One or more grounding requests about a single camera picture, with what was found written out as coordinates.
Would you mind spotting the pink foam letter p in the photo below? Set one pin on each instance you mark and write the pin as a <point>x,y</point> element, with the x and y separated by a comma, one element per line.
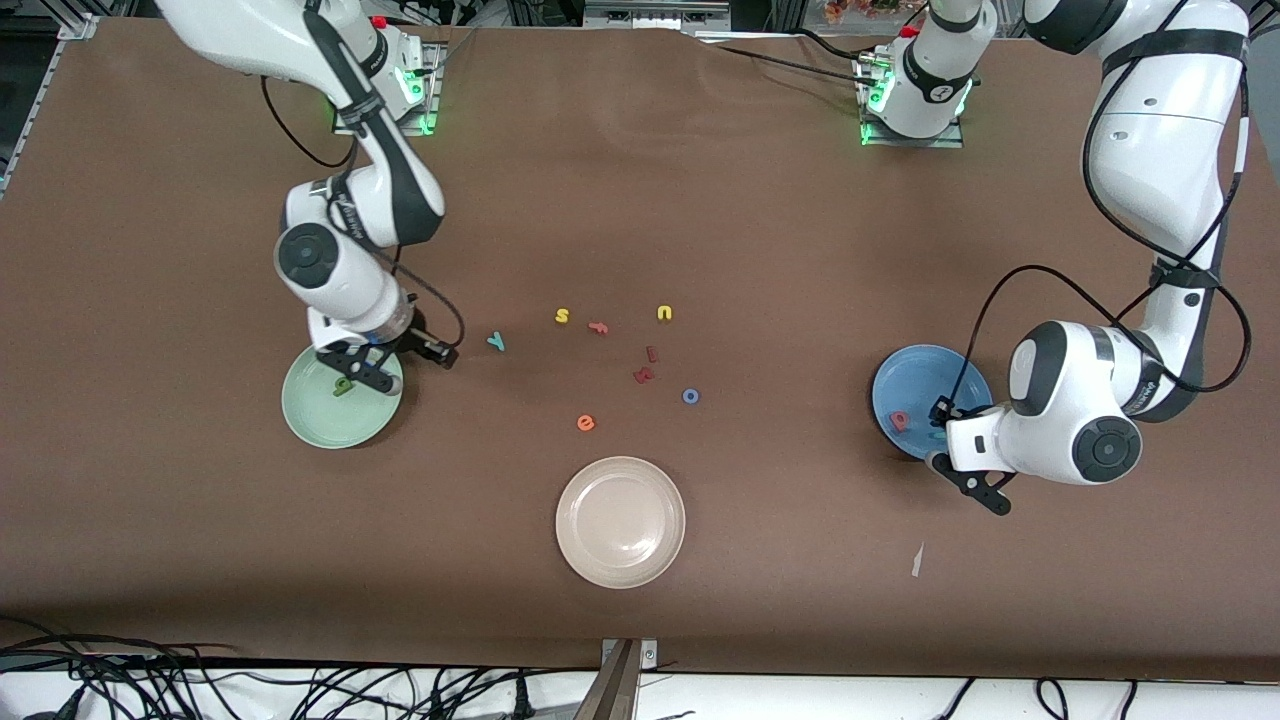
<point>900,422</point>

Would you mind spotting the green foam letter g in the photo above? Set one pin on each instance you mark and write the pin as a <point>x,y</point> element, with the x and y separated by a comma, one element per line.
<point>343,387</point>

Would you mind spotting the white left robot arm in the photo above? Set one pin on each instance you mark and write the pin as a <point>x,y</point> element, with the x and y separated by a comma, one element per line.
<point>1160,130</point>

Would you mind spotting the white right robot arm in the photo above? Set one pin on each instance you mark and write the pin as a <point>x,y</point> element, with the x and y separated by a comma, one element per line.
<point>355,295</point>

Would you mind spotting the blue plate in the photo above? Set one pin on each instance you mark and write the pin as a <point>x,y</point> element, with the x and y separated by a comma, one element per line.
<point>910,385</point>

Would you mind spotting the green plate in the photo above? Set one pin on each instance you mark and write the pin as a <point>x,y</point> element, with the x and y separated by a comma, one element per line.
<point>330,420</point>

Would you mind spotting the white paper scrap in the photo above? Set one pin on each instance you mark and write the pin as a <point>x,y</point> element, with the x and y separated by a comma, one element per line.
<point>917,560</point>

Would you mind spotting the beige plate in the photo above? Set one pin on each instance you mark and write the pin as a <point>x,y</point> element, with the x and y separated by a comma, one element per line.
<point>620,525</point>

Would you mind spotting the brown paper table cover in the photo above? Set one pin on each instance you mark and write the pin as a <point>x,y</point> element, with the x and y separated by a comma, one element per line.
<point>640,200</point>

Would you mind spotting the orange flowers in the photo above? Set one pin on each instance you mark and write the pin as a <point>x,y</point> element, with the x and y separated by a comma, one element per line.
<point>860,8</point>

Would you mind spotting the metal clamp bracket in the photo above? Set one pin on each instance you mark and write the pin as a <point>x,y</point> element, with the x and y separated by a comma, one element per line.
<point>615,690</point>

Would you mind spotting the metal frame equipment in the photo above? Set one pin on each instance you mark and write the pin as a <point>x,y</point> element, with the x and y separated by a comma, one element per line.
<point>655,15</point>

